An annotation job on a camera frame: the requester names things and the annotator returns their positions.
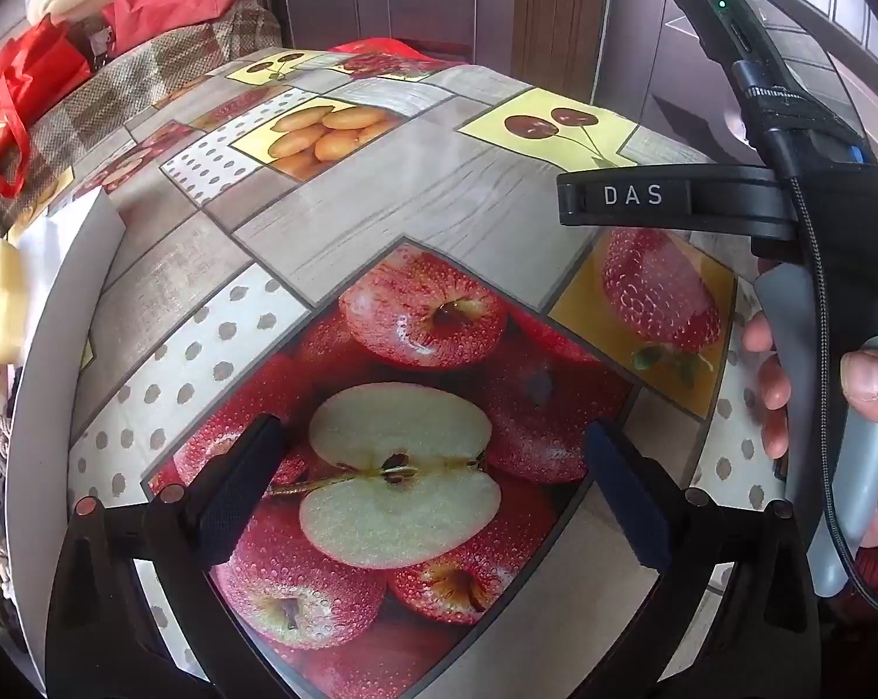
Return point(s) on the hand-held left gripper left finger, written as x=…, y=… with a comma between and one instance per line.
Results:
x=242, y=480

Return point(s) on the red tote bag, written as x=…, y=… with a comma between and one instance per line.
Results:
x=17, y=95

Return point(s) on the white box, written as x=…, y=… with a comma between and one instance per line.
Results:
x=60, y=349

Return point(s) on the fruit printed tablecloth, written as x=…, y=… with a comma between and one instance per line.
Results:
x=410, y=182

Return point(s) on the plaid covered bench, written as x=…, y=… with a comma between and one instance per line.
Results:
x=155, y=65

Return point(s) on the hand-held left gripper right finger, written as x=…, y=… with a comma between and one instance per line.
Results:
x=628, y=495

